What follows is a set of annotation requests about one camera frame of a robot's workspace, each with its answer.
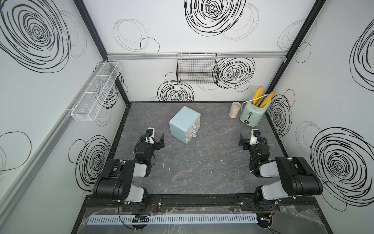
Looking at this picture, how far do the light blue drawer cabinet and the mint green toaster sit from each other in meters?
0.33

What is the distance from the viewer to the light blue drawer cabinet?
0.88 metres

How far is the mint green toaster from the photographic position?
977 mm
